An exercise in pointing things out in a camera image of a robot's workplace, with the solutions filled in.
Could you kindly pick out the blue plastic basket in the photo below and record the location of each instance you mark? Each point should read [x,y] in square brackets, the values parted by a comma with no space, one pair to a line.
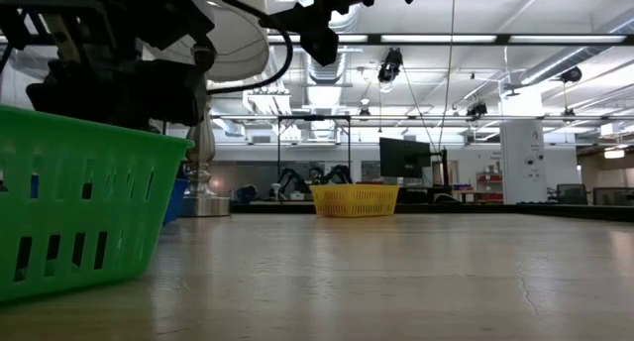
[176,202]

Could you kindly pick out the black aluminium table frame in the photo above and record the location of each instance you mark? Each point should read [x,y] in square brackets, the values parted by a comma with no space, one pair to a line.
[495,211]

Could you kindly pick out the black ceiling-hung camera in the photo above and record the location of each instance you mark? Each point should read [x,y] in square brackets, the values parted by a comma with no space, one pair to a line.
[391,66]

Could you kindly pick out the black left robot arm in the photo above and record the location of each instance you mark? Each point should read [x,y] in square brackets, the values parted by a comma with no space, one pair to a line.
[148,14]

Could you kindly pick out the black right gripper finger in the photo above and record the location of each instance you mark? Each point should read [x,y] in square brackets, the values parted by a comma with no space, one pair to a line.
[322,38]

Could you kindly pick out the black computer monitor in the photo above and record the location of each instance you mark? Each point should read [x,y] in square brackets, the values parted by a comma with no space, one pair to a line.
[403,157]

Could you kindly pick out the green plastic basket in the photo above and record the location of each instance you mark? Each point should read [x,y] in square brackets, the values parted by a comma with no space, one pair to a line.
[59,143]

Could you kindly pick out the glowing wall light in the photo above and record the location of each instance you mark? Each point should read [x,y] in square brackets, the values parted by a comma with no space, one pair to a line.
[614,153]

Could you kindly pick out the silver ceiling air duct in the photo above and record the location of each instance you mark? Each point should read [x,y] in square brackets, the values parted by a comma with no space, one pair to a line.
[569,53]

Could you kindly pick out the black overhead crossbar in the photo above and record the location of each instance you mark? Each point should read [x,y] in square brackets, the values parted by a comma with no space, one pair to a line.
[502,39]

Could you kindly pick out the yellow plastic basket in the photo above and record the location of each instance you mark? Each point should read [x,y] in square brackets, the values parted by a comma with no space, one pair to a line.
[354,202]

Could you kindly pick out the white square pillar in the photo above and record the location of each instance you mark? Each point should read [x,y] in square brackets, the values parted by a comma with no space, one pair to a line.
[520,162]

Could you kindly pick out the black background robot arm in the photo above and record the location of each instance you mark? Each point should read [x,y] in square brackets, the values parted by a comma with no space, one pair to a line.
[292,177]
[339,173]

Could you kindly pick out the black background rig frame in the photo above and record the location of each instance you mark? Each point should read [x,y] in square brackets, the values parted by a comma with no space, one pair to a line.
[314,117]

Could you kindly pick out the red storage shelf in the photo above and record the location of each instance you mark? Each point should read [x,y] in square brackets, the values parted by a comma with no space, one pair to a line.
[490,196]

